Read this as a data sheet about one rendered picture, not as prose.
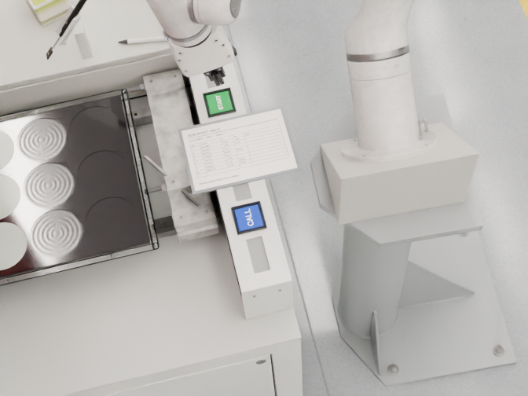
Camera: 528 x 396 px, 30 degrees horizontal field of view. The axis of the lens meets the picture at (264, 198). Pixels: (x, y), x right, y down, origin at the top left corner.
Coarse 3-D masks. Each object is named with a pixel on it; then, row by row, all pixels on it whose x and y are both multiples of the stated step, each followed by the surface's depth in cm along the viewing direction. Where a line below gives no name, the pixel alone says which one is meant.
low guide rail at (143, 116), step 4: (188, 100) 208; (144, 108) 207; (148, 108) 207; (132, 112) 207; (136, 112) 207; (140, 112) 207; (144, 112) 207; (148, 112) 207; (192, 112) 209; (136, 116) 206; (140, 116) 206; (144, 116) 206; (148, 116) 207; (136, 120) 207; (140, 120) 207; (144, 120) 208; (148, 120) 208; (136, 124) 208; (140, 124) 209
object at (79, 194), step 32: (0, 128) 201; (32, 128) 200; (64, 128) 200; (96, 128) 200; (32, 160) 197; (64, 160) 197; (96, 160) 196; (128, 160) 196; (32, 192) 194; (64, 192) 193; (96, 192) 193; (128, 192) 193; (32, 224) 190; (64, 224) 190; (96, 224) 190; (128, 224) 190; (32, 256) 187; (64, 256) 187
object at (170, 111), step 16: (160, 96) 205; (176, 96) 205; (160, 112) 203; (176, 112) 203; (160, 128) 201; (176, 128) 201; (160, 144) 200; (176, 144) 199; (176, 160) 198; (208, 192) 194; (176, 208) 193
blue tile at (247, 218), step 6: (234, 210) 183; (240, 210) 183; (246, 210) 183; (252, 210) 182; (258, 210) 182; (240, 216) 182; (246, 216) 182; (252, 216) 182; (258, 216) 182; (240, 222) 181; (246, 222) 181; (252, 222) 181; (258, 222) 181; (240, 228) 181; (246, 228) 181; (252, 228) 181
